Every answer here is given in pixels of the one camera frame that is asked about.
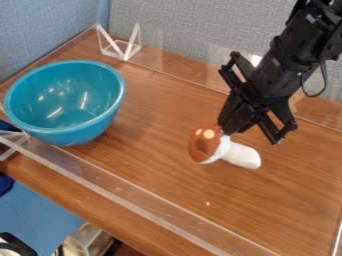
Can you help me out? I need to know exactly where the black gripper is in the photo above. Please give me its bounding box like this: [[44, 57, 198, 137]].
[[218, 51, 298, 145]]

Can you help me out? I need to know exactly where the brown white plush mushroom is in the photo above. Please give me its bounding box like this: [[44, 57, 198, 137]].
[[188, 125, 262, 169]]

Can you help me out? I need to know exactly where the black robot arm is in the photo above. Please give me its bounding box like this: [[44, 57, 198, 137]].
[[218, 0, 342, 144]]

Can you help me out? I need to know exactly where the blue bowl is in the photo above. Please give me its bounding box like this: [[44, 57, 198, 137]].
[[3, 60, 126, 146]]

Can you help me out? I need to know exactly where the clear acrylic front barrier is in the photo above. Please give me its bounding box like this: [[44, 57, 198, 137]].
[[16, 137, 278, 256]]

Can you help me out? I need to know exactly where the blue cloth object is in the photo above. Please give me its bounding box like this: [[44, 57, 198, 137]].
[[0, 119, 21, 197]]

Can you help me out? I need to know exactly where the black white object below table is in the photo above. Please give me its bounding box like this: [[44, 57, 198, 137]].
[[0, 232, 38, 256]]

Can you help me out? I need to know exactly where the clear acrylic corner bracket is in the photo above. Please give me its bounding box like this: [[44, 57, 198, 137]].
[[95, 24, 142, 61]]

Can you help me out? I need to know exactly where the clear acrylic left bracket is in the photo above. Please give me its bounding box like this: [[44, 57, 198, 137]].
[[0, 130, 30, 161]]

